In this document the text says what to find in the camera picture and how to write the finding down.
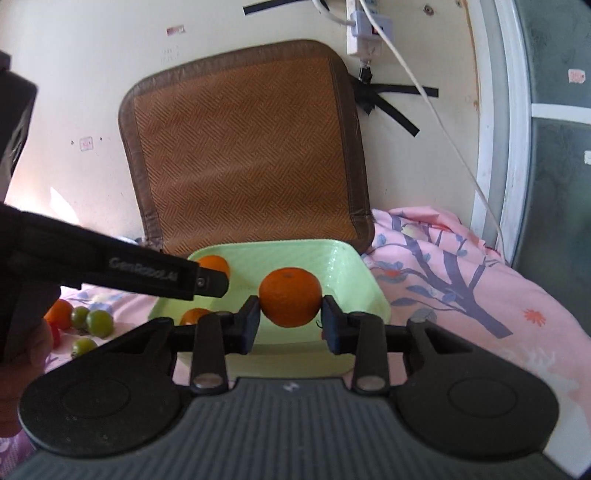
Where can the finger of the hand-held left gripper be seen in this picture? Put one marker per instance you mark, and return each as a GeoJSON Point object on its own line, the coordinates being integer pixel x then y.
{"type": "Point", "coordinates": [211, 282]}

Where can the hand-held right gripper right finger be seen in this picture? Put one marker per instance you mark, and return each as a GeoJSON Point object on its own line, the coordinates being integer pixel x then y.
{"type": "Point", "coordinates": [330, 325]}

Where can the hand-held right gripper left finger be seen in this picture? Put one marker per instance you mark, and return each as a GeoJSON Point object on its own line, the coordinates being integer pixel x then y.
{"type": "Point", "coordinates": [251, 321]}

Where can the light green plastic basket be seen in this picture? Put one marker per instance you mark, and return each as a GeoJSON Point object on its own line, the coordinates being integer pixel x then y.
{"type": "Point", "coordinates": [341, 272]}

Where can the person's left hand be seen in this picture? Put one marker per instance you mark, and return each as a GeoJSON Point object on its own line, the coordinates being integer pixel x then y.
{"type": "Point", "coordinates": [18, 392]}

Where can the green tomato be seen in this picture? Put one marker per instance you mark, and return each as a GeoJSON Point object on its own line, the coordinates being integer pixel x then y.
{"type": "Point", "coordinates": [84, 346]}
{"type": "Point", "coordinates": [99, 322]}
{"type": "Point", "coordinates": [79, 317]}

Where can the red tomato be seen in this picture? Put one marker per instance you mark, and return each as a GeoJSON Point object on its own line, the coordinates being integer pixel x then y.
{"type": "Point", "coordinates": [55, 334]}

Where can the brown woven seat mat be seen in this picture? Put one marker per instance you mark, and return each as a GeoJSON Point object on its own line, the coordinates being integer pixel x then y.
{"type": "Point", "coordinates": [244, 147]}

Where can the pink printed blanket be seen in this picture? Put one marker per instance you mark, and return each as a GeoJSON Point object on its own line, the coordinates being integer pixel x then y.
{"type": "Point", "coordinates": [466, 258]}

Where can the black tape strip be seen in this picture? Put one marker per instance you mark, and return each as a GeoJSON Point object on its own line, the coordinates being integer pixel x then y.
{"type": "Point", "coordinates": [263, 7]}
{"type": "Point", "coordinates": [399, 117]}
{"type": "Point", "coordinates": [401, 90]}

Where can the black plug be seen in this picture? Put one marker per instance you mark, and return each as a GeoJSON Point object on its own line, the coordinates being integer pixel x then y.
{"type": "Point", "coordinates": [365, 73]}

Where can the white power strip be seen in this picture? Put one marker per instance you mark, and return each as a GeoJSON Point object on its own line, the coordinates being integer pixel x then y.
{"type": "Point", "coordinates": [364, 27]}

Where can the pink window sticker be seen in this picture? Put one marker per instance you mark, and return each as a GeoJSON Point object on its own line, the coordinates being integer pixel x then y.
{"type": "Point", "coordinates": [576, 75]}

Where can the pink wall sticker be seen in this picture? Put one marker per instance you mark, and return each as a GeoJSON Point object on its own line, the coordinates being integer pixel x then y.
{"type": "Point", "coordinates": [175, 30]}
{"type": "Point", "coordinates": [86, 144]}

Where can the white window frame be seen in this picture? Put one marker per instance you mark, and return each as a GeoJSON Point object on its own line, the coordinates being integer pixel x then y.
{"type": "Point", "coordinates": [508, 138]}

